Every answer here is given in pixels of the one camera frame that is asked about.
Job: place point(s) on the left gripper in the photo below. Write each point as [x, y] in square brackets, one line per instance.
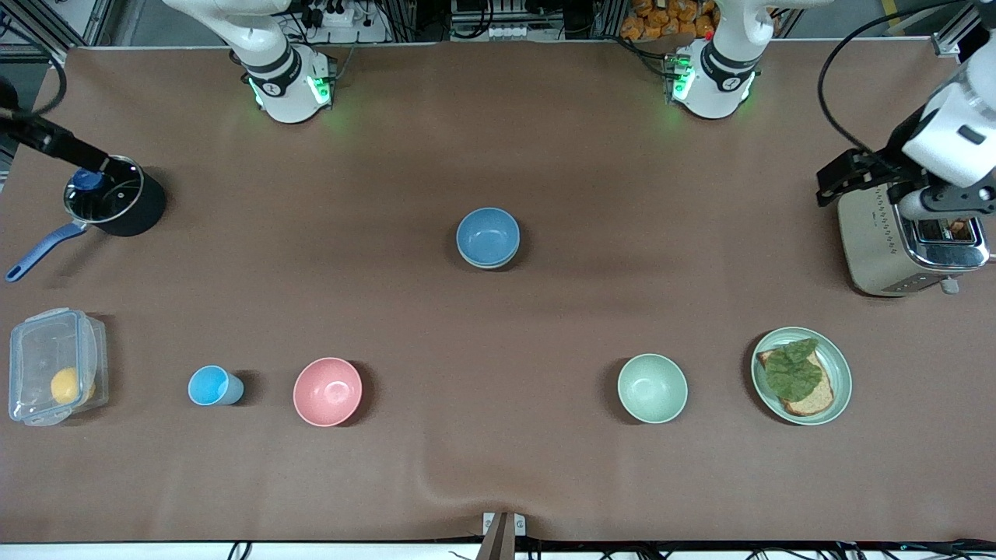
[889, 164]

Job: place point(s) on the blue bowl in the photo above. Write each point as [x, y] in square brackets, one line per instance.
[488, 233]

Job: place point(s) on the pale green bowl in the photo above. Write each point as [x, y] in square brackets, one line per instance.
[652, 389]
[486, 267]

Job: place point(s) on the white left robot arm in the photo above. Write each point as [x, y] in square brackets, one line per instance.
[712, 78]

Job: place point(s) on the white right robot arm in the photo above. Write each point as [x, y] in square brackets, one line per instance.
[284, 78]

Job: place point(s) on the pink bowl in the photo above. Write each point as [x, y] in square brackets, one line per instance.
[327, 391]

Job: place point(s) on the beige metal toaster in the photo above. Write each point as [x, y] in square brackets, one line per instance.
[871, 241]

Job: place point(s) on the glass lid with blue knob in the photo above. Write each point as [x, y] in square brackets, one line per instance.
[109, 198]

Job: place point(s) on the toast slice in toaster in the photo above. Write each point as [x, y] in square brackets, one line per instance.
[961, 228]

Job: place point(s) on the green lettuce leaf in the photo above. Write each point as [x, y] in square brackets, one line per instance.
[794, 369]

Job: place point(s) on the green plate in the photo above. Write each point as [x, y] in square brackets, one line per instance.
[840, 381]

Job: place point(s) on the clear plastic lidded container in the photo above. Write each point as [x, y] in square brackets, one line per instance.
[39, 350]

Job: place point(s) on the brown bread slice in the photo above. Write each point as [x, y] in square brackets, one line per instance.
[813, 400]

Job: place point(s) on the yellow round fruit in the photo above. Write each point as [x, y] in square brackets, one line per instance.
[66, 385]

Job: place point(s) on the bag of orange fruit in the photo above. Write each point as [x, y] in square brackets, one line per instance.
[661, 19]

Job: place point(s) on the light blue cup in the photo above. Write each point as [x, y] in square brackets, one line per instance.
[208, 385]

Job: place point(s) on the white power strip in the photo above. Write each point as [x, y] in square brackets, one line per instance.
[342, 15]

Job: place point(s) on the aluminium frame strut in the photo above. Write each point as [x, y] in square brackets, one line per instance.
[951, 39]
[54, 58]

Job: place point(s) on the metal table bracket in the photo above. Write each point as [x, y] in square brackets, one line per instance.
[502, 537]

